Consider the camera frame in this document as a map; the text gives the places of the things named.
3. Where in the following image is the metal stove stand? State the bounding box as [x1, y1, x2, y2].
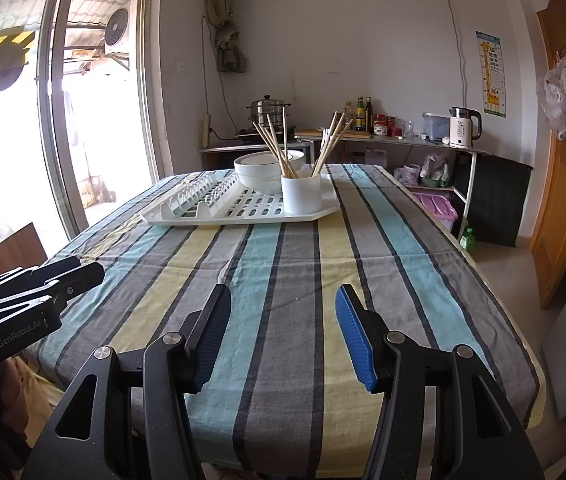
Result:
[199, 137, 314, 171]

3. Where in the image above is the gas stove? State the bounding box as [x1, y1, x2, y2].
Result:
[234, 127, 299, 141]

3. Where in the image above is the metal sliding door frame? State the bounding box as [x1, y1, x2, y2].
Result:
[38, 0, 164, 241]

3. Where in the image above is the wooden cutting board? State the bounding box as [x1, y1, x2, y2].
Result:
[295, 129, 374, 140]

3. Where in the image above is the bag of kitchen goods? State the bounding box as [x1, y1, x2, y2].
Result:
[420, 152, 454, 188]

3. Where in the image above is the pink storage box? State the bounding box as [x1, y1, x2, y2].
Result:
[408, 189, 458, 233]

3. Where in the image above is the striped tablecloth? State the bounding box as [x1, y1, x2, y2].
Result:
[38, 162, 546, 478]

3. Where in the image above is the hanging plastic bag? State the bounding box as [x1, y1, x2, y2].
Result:
[537, 45, 566, 141]

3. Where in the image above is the steel steamer pot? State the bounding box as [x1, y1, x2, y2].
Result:
[246, 95, 292, 128]

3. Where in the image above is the brown wooden board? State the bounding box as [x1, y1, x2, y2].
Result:
[0, 222, 49, 278]

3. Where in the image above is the steel shelf counter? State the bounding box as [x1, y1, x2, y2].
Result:
[308, 132, 490, 238]

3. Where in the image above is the bunch of wooden chopsticks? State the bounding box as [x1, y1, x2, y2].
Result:
[252, 110, 354, 179]

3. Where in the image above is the white electric kettle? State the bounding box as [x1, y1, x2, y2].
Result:
[449, 106, 482, 149]

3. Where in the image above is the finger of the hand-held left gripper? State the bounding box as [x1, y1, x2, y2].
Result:
[0, 256, 81, 297]
[0, 261, 105, 314]

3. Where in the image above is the giraffe wall poster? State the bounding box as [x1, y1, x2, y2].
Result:
[475, 30, 506, 118]

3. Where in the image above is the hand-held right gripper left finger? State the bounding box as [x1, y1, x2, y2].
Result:
[33, 282, 234, 480]

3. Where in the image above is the white plastic dish rack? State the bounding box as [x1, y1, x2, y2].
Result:
[140, 166, 341, 227]

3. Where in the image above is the white cylindrical cup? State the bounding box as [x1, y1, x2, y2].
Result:
[281, 169, 323, 214]

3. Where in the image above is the clear plastic container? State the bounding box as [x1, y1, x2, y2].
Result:
[422, 112, 451, 142]

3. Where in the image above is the outdoor fan unit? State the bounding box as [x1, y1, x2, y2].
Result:
[103, 7, 131, 53]

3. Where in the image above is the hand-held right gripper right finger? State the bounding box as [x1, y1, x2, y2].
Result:
[334, 282, 546, 480]

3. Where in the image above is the hanging grey cloth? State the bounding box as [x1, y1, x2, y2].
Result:
[213, 22, 249, 73]

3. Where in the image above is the wooden door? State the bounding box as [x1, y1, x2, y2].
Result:
[528, 0, 566, 311]

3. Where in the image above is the white bowl dark rim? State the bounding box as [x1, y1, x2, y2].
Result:
[237, 167, 284, 192]
[234, 150, 306, 173]

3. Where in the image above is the black cabinet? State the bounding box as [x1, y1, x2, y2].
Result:
[453, 152, 534, 247]

